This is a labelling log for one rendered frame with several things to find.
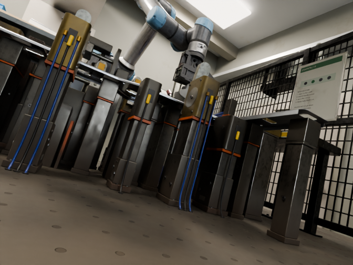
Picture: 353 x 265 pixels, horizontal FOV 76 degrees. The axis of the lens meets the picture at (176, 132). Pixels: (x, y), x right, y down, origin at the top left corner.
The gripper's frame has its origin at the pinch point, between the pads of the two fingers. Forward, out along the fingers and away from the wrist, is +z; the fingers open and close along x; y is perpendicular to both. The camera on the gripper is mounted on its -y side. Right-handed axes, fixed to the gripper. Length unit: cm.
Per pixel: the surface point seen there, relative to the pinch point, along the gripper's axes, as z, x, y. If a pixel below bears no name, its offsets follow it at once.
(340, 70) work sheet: -34, 19, -55
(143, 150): 20.5, 2.2, 11.6
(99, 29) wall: -163, -312, 53
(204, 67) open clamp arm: -7.7, 18.3, 5.8
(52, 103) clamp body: 17.3, 21.1, 39.5
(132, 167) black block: 26.0, 20.0, 18.5
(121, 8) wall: -218, -315, 32
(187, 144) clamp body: 16.7, 24.1, 7.4
